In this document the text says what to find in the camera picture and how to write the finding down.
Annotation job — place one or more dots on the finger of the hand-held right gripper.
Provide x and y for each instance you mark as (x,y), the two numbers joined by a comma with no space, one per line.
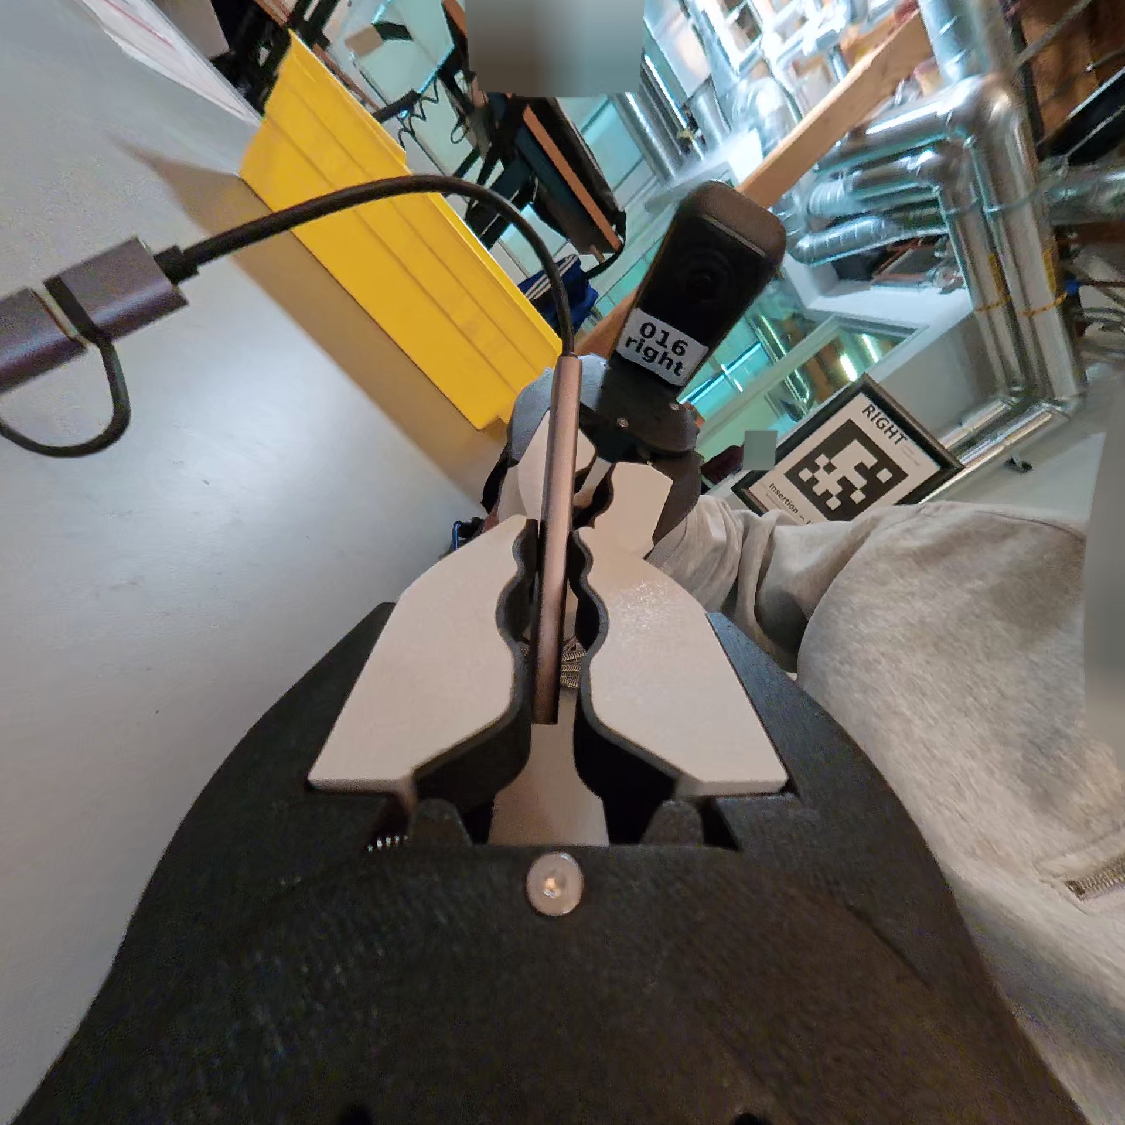
(532,475)
(637,508)

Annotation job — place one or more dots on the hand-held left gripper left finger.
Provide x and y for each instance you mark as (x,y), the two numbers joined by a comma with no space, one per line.
(430,685)

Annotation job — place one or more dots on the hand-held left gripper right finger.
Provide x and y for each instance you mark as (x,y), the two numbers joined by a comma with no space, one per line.
(685,685)

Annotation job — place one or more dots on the person's right forearm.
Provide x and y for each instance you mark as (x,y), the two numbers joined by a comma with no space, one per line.
(747,562)

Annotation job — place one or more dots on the grey tethered usb adapter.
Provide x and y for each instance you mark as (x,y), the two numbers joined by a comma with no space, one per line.
(29,337)

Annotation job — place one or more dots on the blue jacket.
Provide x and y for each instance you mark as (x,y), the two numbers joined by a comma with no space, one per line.
(562,289)

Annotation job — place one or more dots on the wood-edged standing desk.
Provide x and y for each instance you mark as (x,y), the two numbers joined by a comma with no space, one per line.
(562,166)

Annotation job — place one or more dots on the wooden beam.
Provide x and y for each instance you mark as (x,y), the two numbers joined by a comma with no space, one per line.
(834,114)

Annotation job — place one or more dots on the black framed marker sign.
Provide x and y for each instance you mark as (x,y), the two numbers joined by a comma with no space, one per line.
(843,475)

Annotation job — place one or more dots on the yellow plastic bin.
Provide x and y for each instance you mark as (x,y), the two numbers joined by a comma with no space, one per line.
(395,263)

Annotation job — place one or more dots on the person's grey hoodie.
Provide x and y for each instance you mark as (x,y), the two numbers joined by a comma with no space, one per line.
(966,747)

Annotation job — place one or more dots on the silver ventilation ducts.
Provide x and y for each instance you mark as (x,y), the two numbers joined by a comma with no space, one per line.
(983,132)

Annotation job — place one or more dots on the white paper sheet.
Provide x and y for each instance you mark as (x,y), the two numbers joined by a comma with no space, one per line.
(175,52)

